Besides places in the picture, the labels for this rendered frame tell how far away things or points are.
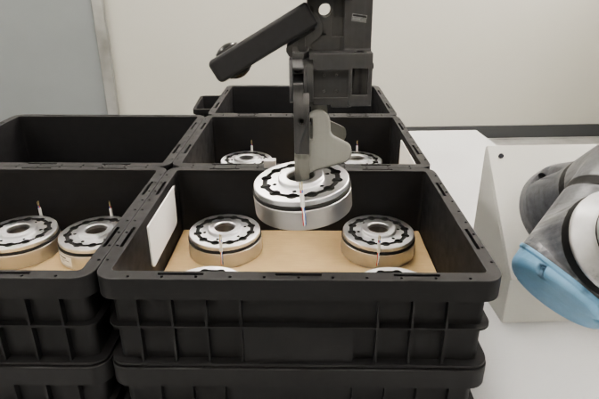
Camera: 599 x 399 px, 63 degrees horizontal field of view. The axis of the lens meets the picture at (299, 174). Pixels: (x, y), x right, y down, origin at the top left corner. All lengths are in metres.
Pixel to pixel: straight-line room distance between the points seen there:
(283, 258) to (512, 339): 0.36
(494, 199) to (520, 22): 3.32
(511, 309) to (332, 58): 0.52
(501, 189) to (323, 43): 0.44
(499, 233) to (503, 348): 0.17
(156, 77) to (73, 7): 0.70
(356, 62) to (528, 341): 0.52
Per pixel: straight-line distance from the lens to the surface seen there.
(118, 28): 3.84
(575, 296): 0.59
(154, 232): 0.65
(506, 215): 0.83
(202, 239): 0.70
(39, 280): 0.55
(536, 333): 0.86
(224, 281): 0.49
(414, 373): 0.57
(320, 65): 0.49
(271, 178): 0.53
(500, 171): 0.85
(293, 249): 0.72
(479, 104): 4.10
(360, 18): 0.50
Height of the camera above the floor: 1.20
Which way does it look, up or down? 22 degrees down
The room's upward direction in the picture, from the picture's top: straight up
